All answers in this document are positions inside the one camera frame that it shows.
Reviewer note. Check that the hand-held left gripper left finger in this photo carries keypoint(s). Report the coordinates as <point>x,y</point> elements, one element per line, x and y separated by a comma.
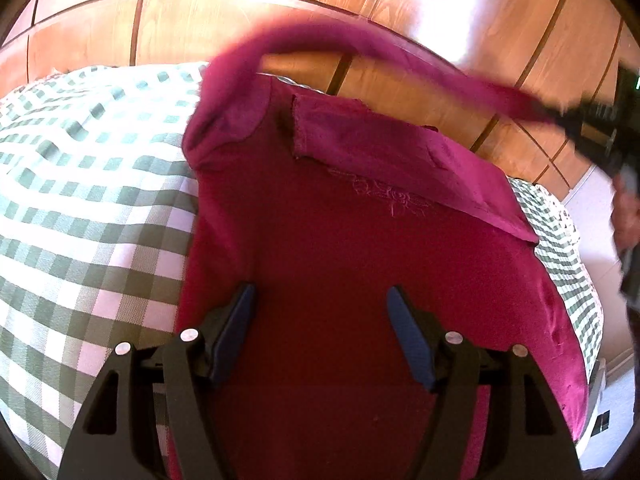
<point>234,332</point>

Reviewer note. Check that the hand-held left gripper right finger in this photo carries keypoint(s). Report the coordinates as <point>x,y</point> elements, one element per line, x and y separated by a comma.
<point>412,337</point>

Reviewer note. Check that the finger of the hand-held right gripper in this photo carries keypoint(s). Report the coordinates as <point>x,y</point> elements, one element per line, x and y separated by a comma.
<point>585,120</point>

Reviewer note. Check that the red knitted garment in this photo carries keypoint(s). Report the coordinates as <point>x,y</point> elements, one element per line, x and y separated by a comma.
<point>325,240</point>

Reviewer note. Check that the person's right hand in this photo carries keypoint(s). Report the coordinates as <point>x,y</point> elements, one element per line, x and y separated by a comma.
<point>627,220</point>

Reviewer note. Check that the wooden panelled wardrobe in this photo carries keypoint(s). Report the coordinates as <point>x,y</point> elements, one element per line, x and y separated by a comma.
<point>450,0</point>

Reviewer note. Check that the green checked blanket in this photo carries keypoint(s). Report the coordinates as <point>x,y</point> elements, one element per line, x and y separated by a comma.
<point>75,200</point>

